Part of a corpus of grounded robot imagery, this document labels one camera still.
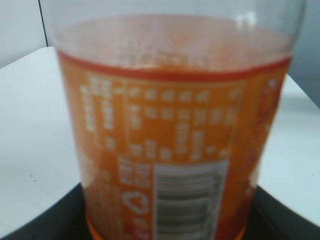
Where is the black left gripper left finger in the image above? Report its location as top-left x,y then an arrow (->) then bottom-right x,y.
1,184 -> 92,240

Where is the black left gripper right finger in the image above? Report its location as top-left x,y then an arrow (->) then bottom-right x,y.
246,187 -> 320,240

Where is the orange soda plastic bottle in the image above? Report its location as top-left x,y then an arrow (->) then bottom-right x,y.
49,0 -> 306,240

